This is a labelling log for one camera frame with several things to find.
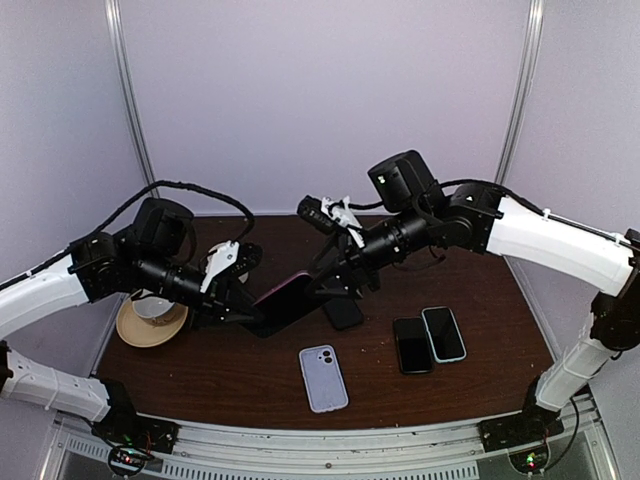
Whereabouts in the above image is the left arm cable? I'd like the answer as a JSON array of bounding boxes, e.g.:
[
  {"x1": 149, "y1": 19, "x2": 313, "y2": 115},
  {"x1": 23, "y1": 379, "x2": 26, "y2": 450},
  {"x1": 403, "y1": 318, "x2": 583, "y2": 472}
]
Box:
[{"x1": 0, "y1": 180, "x2": 256, "y2": 291}]

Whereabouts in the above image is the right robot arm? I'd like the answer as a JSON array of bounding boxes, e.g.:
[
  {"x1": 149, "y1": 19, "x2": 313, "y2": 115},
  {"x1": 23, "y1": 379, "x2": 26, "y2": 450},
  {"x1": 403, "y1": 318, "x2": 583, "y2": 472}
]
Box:
[{"x1": 297, "y1": 150, "x2": 639, "y2": 442}]

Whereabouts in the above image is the left aluminium post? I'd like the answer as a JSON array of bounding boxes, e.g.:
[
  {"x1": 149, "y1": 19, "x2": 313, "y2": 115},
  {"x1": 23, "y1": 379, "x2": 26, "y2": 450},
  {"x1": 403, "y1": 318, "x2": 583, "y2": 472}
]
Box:
[{"x1": 104, "y1": 0, "x2": 156, "y2": 185}]

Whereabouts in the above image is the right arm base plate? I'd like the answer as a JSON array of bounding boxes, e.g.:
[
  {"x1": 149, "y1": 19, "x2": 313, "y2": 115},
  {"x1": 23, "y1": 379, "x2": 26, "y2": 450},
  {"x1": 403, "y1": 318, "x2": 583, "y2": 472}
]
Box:
[{"x1": 478, "y1": 413, "x2": 564, "y2": 452}]

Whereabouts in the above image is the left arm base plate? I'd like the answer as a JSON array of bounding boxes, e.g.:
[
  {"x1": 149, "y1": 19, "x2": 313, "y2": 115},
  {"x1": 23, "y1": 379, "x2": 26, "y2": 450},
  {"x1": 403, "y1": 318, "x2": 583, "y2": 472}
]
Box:
[{"x1": 91, "y1": 415, "x2": 180, "y2": 454}]

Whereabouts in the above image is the aluminium post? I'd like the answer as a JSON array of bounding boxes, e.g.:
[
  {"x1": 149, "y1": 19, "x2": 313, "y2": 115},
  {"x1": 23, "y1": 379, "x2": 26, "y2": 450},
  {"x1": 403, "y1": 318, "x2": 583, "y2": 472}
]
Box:
[
  {"x1": 104, "y1": 0, "x2": 156, "y2": 185},
  {"x1": 494, "y1": 0, "x2": 545, "y2": 185}
]

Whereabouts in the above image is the right aluminium post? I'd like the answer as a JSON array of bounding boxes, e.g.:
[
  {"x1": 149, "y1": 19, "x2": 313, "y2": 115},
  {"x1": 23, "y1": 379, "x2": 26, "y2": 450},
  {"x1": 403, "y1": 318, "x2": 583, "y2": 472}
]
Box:
[{"x1": 494, "y1": 0, "x2": 545, "y2": 185}]

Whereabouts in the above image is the purple-edged phone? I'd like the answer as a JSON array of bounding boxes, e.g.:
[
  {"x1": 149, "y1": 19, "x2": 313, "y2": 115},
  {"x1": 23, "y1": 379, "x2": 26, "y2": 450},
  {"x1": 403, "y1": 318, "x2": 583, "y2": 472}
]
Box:
[
  {"x1": 325, "y1": 298, "x2": 362, "y2": 329},
  {"x1": 241, "y1": 271, "x2": 325, "y2": 338}
]

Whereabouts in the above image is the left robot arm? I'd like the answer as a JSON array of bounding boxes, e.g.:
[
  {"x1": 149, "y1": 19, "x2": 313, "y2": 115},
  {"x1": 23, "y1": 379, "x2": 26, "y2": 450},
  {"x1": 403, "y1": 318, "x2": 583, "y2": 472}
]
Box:
[{"x1": 1, "y1": 198, "x2": 263, "y2": 444}]

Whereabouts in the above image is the black phone case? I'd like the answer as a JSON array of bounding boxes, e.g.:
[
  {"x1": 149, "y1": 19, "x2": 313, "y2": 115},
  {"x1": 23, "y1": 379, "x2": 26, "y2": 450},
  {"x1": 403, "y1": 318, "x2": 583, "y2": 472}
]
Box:
[{"x1": 322, "y1": 297, "x2": 365, "y2": 331}]

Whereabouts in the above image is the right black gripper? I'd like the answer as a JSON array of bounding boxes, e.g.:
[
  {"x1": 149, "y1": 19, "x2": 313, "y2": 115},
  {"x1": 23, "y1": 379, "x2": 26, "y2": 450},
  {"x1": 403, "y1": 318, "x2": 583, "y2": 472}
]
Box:
[{"x1": 303, "y1": 202, "x2": 433, "y2": 299}]

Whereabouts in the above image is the beige saucer plate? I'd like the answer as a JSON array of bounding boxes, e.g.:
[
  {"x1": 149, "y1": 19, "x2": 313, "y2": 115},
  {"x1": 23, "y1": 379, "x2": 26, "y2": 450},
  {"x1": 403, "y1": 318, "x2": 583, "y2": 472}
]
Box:
[{"x1": 116, "y1": 301, "x2": 188, "y2": 348}]

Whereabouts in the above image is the front aluminium rail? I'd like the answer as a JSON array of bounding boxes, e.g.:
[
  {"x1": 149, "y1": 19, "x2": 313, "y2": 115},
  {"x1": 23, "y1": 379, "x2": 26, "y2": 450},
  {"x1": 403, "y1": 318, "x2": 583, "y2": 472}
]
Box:
[{"x1": 35, "y1": 394, "x2": 622, "y2": 479}]

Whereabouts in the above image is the white ceramic bowl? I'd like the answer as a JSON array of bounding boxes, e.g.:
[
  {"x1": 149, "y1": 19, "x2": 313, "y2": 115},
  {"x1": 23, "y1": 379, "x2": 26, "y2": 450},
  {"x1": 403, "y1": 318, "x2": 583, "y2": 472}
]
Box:
[{"x1": 132, "y1": 297, "x2": 175, "y2": 325}]

